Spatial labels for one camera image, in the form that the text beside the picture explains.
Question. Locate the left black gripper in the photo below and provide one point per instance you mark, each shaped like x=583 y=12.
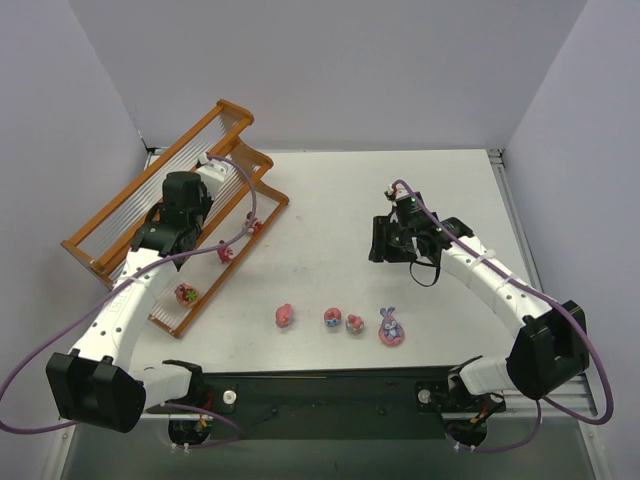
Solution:
x=187 y=201

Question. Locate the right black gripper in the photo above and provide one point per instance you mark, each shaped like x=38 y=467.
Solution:
x=379 y=239

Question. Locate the red pink bear toy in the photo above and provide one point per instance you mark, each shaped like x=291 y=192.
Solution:
x=225 y=253

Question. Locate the red white cake toy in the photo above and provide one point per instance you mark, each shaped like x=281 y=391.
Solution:
x=252 y=224

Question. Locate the pink toy clear base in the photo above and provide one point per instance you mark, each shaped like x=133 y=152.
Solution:
x=354 y=325

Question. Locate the pink toy blue glasses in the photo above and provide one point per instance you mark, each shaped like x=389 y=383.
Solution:
x=332 y=317

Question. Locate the purple bunny pink ring toy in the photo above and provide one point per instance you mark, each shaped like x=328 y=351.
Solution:
x=390 y=332

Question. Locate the pink bear green clover toy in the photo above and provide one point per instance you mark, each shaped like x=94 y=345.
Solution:
x=186 y=295

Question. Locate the pink blob toy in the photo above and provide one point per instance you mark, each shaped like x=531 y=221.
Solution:
x=284 y=315

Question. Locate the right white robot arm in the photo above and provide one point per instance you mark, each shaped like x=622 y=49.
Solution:
x=548 y=348

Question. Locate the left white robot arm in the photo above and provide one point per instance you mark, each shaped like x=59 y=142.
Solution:
x=94 y=383

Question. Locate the orange tiered display shelf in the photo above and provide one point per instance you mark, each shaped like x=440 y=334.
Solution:
x=102 y=244

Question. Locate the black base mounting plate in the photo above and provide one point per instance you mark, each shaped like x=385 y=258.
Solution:
x=410 y=403

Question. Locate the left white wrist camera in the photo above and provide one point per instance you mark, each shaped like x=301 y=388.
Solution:
x=213 y=173

